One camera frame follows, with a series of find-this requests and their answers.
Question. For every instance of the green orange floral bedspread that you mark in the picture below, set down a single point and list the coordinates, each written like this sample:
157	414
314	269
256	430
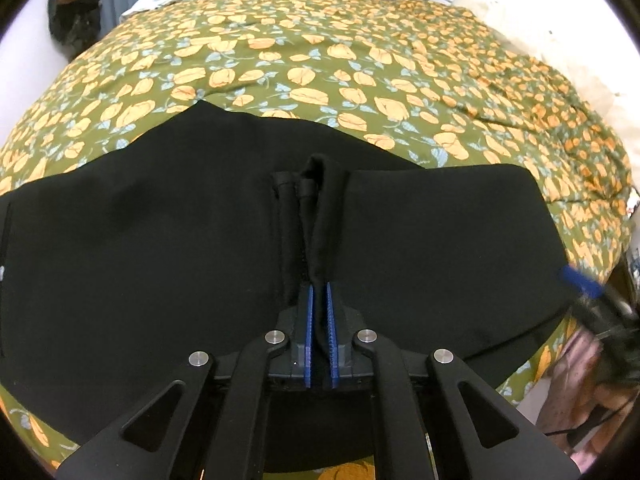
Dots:
428	83

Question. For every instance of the pink dotted pyjama trousers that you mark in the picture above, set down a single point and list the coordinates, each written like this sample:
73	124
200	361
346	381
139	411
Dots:
574	393

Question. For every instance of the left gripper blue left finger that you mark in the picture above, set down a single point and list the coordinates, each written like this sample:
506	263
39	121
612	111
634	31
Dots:
302	335

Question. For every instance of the black hanging bags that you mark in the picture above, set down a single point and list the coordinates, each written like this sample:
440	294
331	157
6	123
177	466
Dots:
74	25

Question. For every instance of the black pants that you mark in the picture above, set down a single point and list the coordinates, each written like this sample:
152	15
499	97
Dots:
198	234

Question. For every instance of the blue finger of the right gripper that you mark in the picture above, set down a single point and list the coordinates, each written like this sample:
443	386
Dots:
586	285

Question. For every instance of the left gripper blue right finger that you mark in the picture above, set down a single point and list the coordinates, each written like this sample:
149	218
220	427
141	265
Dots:
342	322

